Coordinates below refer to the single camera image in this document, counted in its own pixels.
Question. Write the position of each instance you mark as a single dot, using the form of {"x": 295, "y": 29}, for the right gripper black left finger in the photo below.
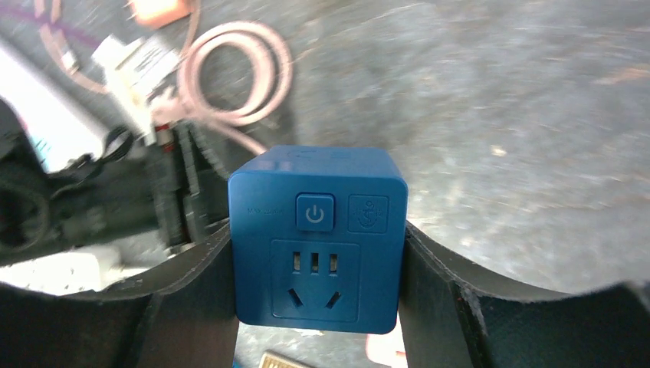
{"x": 180, "y": 313}

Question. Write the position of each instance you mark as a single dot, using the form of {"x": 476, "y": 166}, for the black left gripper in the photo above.
{"x": 130, "y": 189}

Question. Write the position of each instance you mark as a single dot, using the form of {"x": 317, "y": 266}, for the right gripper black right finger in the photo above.
{"x": 456, "y": 313}

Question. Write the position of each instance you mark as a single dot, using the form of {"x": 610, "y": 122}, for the dark blue cube socket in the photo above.
{"x": 317, "y": 235}

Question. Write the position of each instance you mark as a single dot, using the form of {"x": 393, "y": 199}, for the small orange plug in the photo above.
{"x": 155, "y": 14}

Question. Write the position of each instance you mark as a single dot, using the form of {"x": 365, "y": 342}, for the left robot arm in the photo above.
{"x": 58, "y": 128}

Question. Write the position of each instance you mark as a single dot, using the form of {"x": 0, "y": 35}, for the beige toothed ruler piece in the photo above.
{"x": 271, "y": 359}

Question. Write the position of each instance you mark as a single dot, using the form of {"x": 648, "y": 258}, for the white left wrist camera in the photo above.
{"x": 132, "y": 73}

